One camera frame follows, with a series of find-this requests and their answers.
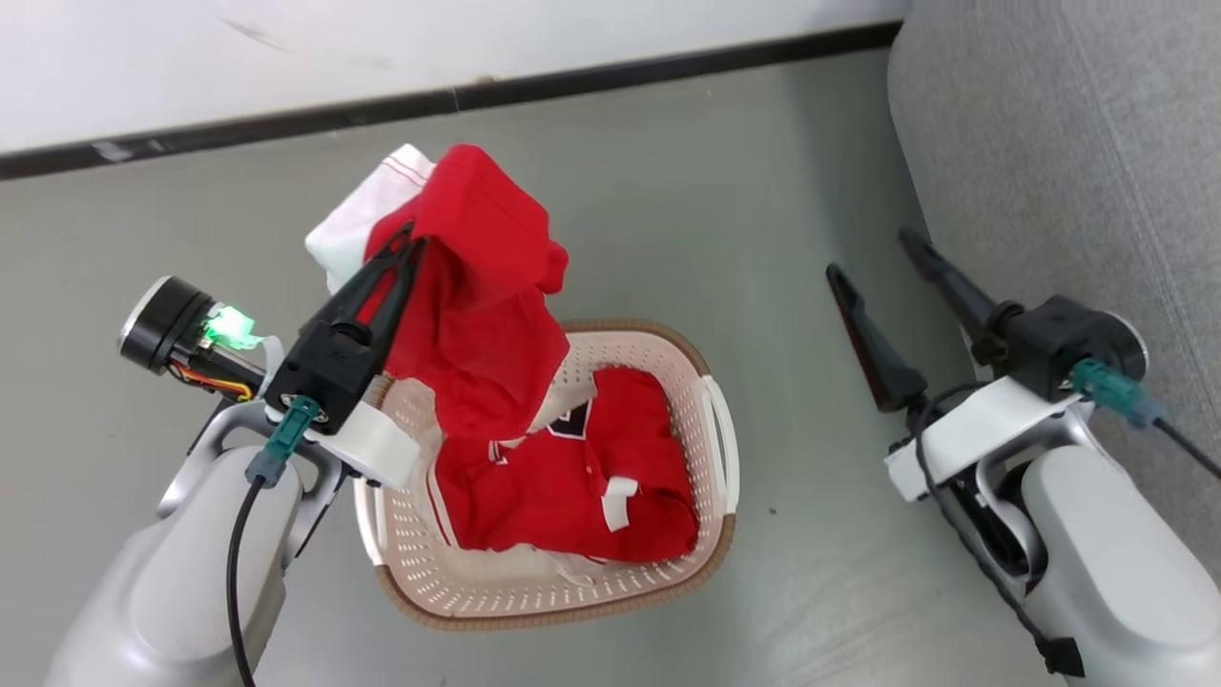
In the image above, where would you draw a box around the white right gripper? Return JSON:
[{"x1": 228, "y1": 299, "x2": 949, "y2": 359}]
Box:
[{"x1": 825, "y1": 227, "x2": 1090, "y2": 503}]

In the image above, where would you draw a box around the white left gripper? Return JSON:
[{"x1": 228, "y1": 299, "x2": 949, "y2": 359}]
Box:
[{"x1": 119, "y1": 223, "x2": 428, "y2": 490}]

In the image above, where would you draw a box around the red and white garment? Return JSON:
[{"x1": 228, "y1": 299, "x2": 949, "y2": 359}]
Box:
[{"x1": 305, "y1": 143, "x2": 573, "y2": 445}]

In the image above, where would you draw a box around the red jersey with black patch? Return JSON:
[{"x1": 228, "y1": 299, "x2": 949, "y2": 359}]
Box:
[{"x1": 429, "y1": 366, "x2": 703, "y2": 564}]

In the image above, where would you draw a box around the cream perforated laundry basket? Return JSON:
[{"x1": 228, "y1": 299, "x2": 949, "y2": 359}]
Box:
[{"x1": 352, "y1": 319, "x2": 741, "y2": 632}]

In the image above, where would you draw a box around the grey fabric sofa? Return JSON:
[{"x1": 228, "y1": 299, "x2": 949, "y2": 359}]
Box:
[{"x1": 887, "y1": 0, "x2": 1221, "y2": 583}]

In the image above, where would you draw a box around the black right camera cable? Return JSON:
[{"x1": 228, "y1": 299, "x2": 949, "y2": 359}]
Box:
[{"x1": 1068, "y1": 358, "x2": 1221, "y2": 481}]

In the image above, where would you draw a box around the black camera cable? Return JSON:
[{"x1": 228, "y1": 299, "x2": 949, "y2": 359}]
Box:
[
  {"x1": 1068, "y1": 358, "x2": 1221, "y2": 481},
  {"x1": 225, "y1": 396, "x2": 321, "y2": 687}
]

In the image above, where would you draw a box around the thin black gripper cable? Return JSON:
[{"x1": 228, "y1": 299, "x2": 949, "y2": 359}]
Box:
[{"x1": 914, "y1": 384, "x2": 1088, "y2": 678}]

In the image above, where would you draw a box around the black wall baseboard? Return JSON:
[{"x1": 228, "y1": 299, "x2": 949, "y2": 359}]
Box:
[{"x1": 0, "y1": 21, "x2": 903, "y2": 182}]

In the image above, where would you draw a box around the black left camera cable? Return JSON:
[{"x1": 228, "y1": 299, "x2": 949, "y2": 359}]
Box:
[{"x1": 225, "y1": 396, "x2": 321, "y2": 687}]

